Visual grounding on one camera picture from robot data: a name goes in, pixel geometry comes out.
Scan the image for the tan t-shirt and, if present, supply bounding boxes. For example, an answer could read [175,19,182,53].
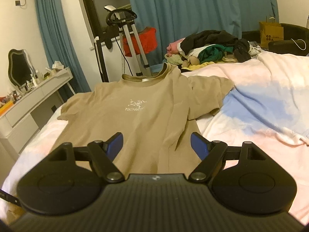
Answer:
[54,63,234,176]

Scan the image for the pile of clothes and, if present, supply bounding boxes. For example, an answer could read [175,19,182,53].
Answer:
[165,30,263,72]

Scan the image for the pastel duvet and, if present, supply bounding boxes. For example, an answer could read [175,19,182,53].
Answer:
[3,52,308,224]

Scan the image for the white dressing table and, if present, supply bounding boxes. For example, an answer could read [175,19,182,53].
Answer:
[1,68,74,161]

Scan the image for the black framed mirror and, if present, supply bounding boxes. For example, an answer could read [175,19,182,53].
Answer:
[8,49,36,88]

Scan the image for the red cloth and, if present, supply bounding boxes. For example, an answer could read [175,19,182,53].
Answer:
[123,27,158,57]

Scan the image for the blue curtain left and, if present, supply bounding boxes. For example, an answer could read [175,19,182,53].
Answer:
[35,0,91,92]

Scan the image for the blue curtain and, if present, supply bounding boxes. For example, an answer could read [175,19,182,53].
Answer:
[130,0,279,65]
[35,0,91,92]

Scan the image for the brown paper bag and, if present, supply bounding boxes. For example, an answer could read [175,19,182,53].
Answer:
[259,17,284,48]

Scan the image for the black chair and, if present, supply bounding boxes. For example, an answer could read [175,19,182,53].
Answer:
[241,22,309,57]

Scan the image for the blue curtain right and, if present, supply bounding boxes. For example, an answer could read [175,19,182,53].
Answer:
[130,0,279,65]

